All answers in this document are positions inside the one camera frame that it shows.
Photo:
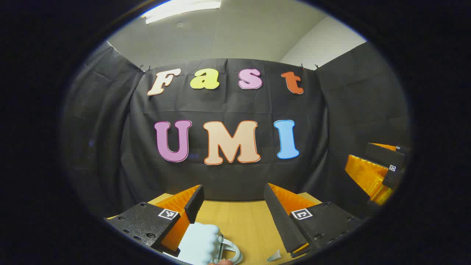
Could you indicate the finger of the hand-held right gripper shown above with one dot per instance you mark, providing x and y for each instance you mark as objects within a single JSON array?
[
  {"x": 384, "y": 154},
  {"x": 364, "y": 175}
]

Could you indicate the black backdrop cloth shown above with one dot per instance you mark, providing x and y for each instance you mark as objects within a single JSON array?
[{"x": 228, "y": 176}]

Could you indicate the white and blue tube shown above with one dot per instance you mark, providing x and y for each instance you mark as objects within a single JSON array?
[{"x": 275, "y": 256}]

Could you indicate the pale blue suitcase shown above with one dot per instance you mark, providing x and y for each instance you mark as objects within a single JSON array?
[{"x": 200, "y": 243}]

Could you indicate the ceiling light panel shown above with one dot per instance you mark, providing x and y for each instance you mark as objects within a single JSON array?
[{"x": 176, "y": 9}]

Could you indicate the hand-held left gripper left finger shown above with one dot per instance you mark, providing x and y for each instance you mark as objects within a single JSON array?
[{"x": 194, "y": 204}]

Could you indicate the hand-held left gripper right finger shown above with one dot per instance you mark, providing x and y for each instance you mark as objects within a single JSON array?
[{"x": 279, "y": 217}]

